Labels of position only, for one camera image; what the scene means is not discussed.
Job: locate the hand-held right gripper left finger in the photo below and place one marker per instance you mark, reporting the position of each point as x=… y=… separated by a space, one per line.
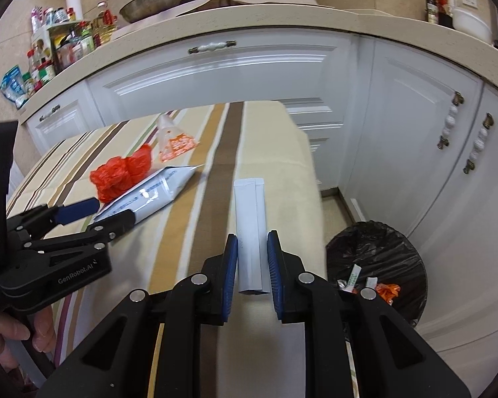
x=231 y=273

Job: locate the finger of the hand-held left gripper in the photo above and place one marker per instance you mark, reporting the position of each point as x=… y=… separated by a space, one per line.
x=79 y=209
x=108 y=230

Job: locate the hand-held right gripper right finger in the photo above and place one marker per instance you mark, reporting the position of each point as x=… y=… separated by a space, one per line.
x=274 y=273

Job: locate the long white paper packet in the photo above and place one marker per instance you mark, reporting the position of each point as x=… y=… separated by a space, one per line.
x=249 y=224

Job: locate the white foil pouch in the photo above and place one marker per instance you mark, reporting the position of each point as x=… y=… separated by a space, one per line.
x=157 y=190

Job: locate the small white paper scrap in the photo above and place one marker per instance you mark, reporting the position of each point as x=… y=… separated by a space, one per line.
x=371 y=282

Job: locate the bin with black liner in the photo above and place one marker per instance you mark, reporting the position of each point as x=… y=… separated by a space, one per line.
x=381 y=253

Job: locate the small orange wrapper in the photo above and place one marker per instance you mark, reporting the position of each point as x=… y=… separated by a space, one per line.
x=388 y=291

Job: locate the person's left hand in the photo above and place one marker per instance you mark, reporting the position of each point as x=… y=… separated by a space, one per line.
x=43 y=331

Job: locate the orange plastic bag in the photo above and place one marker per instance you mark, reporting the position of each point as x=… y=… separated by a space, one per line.
x=116 y=174

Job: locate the small white cabinet door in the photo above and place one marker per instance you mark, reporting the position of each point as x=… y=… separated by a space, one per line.
x=66 y=120

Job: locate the clear wrapper with orange print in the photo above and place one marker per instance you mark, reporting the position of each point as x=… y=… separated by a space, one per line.
x=174 y=145

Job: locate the striped tablecloth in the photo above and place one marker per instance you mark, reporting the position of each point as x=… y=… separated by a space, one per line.
x=274 y=141

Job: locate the blue foil packet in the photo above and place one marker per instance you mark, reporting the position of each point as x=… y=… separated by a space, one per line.
x=13 y=87

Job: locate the cluster of condiment bottles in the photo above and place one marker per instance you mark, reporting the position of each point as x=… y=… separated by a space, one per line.
x=66 y=49

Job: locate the white spice rack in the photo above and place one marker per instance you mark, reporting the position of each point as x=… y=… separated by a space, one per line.
x=39 y=37

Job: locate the cooking oil bottle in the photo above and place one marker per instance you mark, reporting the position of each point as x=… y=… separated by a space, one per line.
x=104 y=23

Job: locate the wide white cabinet door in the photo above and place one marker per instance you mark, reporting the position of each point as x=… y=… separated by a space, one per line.
x=232 y=74

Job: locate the paper towel roll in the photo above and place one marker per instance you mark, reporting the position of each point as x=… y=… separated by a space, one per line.
x=75 y=6

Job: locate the red packets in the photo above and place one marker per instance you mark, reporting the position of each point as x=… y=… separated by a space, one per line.
x=445 y=18

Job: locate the dark glass bottle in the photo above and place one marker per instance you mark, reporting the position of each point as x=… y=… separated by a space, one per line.
x=431 y=6

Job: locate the white lidded bowl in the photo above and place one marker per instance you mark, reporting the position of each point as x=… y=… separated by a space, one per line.
x=473 y=23

